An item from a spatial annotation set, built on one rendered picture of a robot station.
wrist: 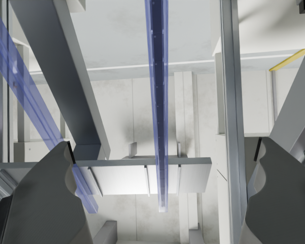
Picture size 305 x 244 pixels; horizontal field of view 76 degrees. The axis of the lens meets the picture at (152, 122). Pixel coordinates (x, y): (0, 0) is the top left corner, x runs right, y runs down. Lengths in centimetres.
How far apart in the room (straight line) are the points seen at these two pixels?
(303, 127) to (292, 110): 3
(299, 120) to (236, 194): 30
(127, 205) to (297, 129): 379
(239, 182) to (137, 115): 323
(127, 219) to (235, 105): 370
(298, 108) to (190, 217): 345
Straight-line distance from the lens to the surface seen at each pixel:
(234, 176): 57
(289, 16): 84
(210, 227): 407
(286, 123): 36
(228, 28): 61
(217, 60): 101
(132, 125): 371
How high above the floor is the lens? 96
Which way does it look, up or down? 2 degrees down
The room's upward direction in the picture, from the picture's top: 178 degrees clockwise
